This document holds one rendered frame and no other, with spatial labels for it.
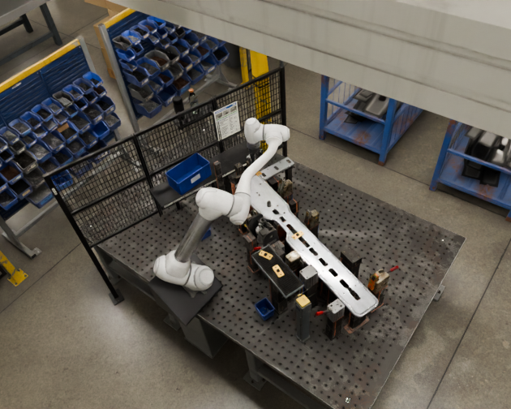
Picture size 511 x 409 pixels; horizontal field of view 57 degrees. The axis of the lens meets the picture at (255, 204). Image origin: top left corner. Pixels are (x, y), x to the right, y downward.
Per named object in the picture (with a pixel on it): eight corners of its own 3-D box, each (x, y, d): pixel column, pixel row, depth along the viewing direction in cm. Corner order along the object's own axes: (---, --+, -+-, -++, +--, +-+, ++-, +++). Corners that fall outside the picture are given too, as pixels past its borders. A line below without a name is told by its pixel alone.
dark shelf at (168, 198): (262, 157, 379) (262, 154, 376) (161, 209, 350) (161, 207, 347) (246, 142, 391) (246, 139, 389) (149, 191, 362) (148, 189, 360)
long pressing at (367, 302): (384, 301, 290) (384, 299, 289) (356, 320, 282) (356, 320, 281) (257, 174, 369) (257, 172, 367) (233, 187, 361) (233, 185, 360)
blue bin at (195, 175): (212, 174, 366) (210, 161, 356) (181, 195, 353) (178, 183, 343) (199, 164, 374) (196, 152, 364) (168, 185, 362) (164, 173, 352)
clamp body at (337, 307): (344, 333, 308) (348, 307, 281) (331, 343, 305) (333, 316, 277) (334, 323, 314) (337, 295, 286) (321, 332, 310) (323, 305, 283)
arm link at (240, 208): (255, 195, 283) (235, 188, 277) (251, 223, 275) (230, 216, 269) (245, 203, 293) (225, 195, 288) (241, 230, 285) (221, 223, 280)
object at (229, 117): (242, 131, 379) (238, 99, 356) (217, 142, 372) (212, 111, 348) (240, 129, 380) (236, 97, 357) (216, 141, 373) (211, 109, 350)
